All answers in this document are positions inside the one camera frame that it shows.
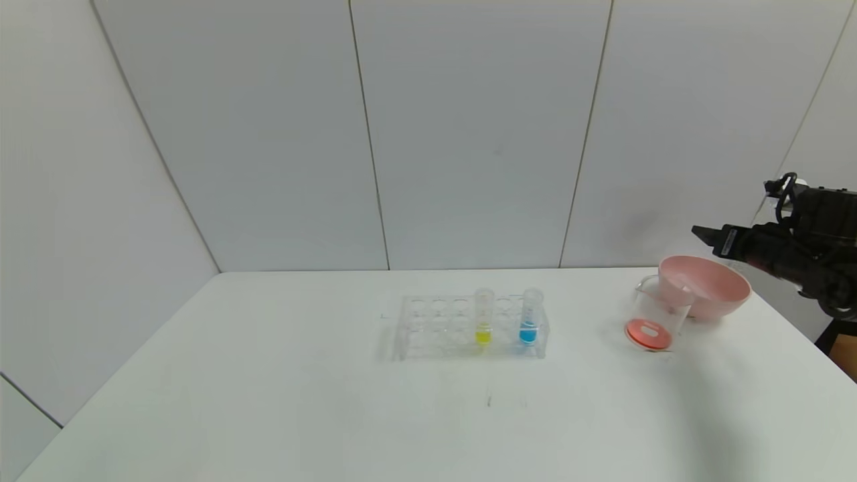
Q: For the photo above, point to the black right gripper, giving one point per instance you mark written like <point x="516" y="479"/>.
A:
<point x="728" y="242"/>

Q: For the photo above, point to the test tube with red pigment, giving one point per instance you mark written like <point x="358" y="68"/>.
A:
<point x="706" y="292"/>

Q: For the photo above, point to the test tube with blue pigment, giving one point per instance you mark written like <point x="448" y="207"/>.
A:
<point x="527" y="333"/>

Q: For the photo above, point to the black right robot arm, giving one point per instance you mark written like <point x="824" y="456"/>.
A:
<point x="833" y="274"/>

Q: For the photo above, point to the test tube with yellow pigment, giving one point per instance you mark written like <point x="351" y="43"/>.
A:
<point x="483" y="333"/>

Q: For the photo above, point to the clear acrylic test tube rack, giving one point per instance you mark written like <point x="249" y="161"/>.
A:
<point x="442" y="341"/>

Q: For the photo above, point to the pink bowl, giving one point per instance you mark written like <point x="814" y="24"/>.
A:
<point x="716" y="274"/>

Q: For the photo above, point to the clear glass beaker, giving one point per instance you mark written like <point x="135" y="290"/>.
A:
<point x="649" y="333"/>

